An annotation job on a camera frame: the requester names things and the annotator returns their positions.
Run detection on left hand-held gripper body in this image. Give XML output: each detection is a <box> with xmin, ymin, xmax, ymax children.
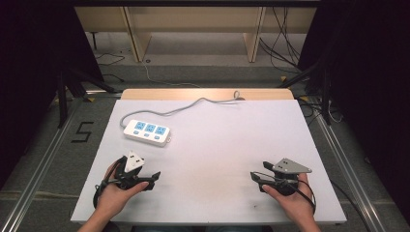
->
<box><xmin>113</xmin><ymin>150</ymin><xmax>153</xmax><ymax>191</ymax></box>

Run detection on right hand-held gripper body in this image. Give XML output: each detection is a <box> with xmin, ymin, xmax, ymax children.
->
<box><xmin>269</xmin><ymin>157</ymin><xmax>313</xmax><ymax>197</ymax></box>

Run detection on person's right hand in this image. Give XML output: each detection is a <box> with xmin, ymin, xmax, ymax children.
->
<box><xmin>261</xmin><ymin>172</ymin><xmax>318</xmax><ymax>223</ymax></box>

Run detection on person's left hand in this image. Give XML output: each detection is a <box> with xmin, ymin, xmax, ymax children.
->
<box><xmin>96</xmin><ymin>160</ymin><xmax>151</xmax><ymax>221</ymax></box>

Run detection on white power strip blue sockets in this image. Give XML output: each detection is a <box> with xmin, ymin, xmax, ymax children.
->
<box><xmin>123</xmin><ymin>119</ymin><xmax>172</xmax><ymax>148</ymax></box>

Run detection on white table cover board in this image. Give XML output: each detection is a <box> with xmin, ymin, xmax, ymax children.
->
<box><xmin>70</xmin><ymin>99</ymin><xmax>348</xmax><ymax>225</ymax></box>

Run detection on black metal stand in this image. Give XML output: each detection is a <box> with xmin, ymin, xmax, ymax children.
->
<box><xmin>56</xmin><ymin>66</ymin><xmax>119</xmax><ymax>130</ymax></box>
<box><xmin>278</xmin><ymin>59</ymin><xmax>334</xmax><ymax>126</ymax></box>

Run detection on small wooden table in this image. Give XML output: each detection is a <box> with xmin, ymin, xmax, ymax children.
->
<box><xmin>120</xmin><ymin>88</ymin><xmax>295</xmax><ymax>102</ymax></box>

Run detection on black curtain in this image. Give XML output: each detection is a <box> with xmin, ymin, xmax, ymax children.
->
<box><xmin>297</xmin><ymin>0</ymin><xmax>410</xmax><ymax>216</ymax></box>
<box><xmin>0</xmin><ymin>0</ymin><xmax>104</xmax><ymax>191</ymax></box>

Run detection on light wooden desk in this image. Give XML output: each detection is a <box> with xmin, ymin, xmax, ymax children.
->
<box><xmin>73</xmin><ymin>6</ymin><xmax>319</xmax><ymax>64</ymax></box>

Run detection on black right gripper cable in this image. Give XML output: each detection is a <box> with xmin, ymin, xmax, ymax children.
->
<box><xmin>252</xmin><ymin>171</ymin><xmax>317</xmax><ymax>216</ymax></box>

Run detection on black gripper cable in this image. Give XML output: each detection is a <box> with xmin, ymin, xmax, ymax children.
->
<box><xmin>252</xmin><ymin>171</ymin><xmax>317</xmax><ymax>216</ymax></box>
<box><xmin>92</xmin><ymin>156</ymin><xmax>128</xmax><ymax>210</ymax></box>

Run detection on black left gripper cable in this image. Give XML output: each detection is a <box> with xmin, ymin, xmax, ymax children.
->
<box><xmin>92</xmin><ymin>156</ymin><xmax>128</xmax><ymax>210</ymax></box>

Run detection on aluminium floor rail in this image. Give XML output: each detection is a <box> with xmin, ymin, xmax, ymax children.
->
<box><xmin>0</xmin><ymin>90</ymin><xmax>122</xmax><ymax>232</ymax></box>
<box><xmin>312</xmin><ymin>110</ymin><xmax>388</xmax><ymax>232</ymax></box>

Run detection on tangle of floor cables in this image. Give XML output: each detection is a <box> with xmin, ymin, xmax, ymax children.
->
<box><xmin>295</xmin><ymin>94</ymin><xmax>344</xmax><ymax>128</ymax></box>

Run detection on white floor cable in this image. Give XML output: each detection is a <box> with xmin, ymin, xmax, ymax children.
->
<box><xmin>141</xmin><ymin>59</ymin><xmax>201</xmax><ymax>89</ymax></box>

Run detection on grey power strip cable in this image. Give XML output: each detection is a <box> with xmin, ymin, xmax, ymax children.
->
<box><xmin>119</xmin><ymin>90</ymin><xmax>247</xmax><ymax>130</ymax></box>

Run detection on thin black floor cable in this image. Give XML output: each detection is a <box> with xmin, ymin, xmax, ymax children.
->
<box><xmin>95</xmin><ymin>51</ymin><xmax>126</xmax><ymax>83</ymax></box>

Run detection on bundle of black cables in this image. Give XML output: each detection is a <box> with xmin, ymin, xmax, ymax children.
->
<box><xmin>258</xmin><ymin>6</ymin><xmax>311</xmax><ymax>75</ymax></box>

